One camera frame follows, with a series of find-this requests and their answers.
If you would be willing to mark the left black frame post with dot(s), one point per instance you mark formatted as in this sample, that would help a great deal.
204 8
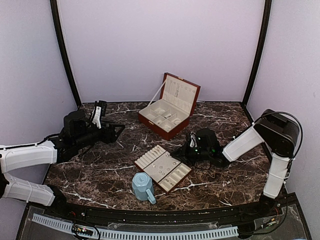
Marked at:
63 51

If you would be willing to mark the white slotted cable duct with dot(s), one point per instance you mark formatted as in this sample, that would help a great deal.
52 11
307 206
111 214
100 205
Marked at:
121 231

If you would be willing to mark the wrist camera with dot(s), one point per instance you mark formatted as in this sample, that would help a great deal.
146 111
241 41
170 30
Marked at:
193 140
98 112

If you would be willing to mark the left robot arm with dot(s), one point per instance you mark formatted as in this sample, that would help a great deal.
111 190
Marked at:
78 132

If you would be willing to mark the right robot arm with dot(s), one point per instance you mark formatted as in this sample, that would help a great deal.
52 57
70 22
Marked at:
281 131

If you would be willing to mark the black frame post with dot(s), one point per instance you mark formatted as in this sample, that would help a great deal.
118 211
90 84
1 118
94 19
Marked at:
258 52
63 51

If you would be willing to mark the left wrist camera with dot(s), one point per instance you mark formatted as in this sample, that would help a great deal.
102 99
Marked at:
98 112

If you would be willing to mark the right black frame post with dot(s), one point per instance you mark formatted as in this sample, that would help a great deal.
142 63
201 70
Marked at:
258 52

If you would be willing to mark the light blue mug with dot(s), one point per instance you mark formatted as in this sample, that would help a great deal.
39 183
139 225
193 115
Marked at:
142 187

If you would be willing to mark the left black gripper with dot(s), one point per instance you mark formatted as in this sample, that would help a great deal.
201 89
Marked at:
111 137

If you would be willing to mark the red jewelry tray insert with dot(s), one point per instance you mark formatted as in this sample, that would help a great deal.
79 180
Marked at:
166 172

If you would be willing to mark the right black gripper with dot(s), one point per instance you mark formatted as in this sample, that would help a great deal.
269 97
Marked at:
183 152

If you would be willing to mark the black front rail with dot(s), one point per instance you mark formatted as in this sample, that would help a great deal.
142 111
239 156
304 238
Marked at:
239 214

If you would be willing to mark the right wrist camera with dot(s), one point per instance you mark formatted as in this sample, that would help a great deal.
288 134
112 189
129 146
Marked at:
193 140

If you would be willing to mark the red wooden jewelry box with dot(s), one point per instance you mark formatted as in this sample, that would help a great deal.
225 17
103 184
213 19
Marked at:
171 113

